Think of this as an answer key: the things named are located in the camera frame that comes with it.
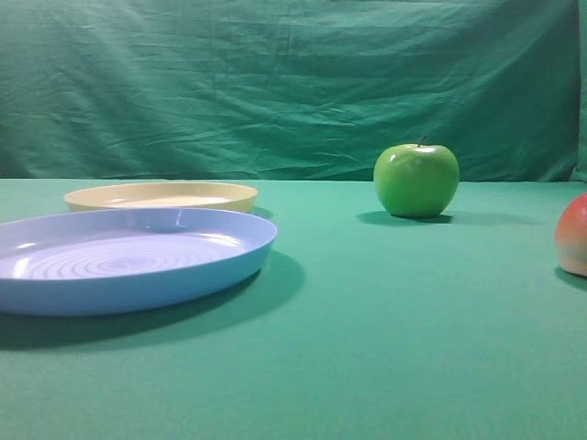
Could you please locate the red yellow round bread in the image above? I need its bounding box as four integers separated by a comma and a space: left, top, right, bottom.
554, 193, 586, 277

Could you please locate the yellow plastic plate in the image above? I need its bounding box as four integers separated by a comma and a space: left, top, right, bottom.
63, 181, 258, 213

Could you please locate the blue plastic plate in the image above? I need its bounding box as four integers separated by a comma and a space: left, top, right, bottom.
1, 208, 278, 317

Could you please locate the green table cloth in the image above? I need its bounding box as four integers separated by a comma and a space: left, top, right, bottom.
1, 181, 586, 439

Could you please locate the green apple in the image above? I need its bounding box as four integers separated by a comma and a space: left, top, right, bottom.
373, 139, 460, 218

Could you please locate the green backdrop cloth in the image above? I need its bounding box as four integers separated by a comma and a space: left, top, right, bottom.
1, 1, 586, 182

